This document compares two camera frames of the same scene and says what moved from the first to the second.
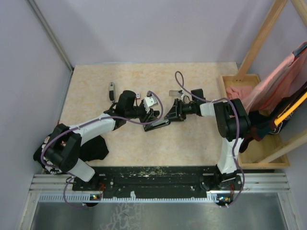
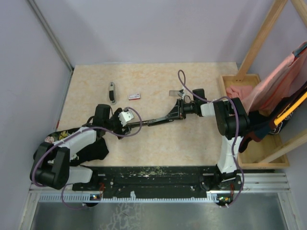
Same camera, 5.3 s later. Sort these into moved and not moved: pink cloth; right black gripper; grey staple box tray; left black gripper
Moved: left black gripper
Not moved: pink cloth; right black gripper; grey staple box tray
